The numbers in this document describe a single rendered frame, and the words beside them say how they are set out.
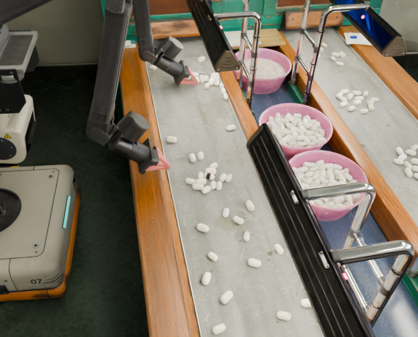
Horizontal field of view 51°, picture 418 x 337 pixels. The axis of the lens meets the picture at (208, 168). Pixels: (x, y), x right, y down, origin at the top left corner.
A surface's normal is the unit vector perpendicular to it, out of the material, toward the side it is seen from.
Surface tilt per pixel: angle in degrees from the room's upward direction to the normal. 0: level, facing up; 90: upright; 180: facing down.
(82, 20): 90
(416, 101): 0
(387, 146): 0
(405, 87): 0
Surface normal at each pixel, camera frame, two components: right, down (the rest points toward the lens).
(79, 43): 0.11, 0.69
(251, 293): 0.03, -0.73
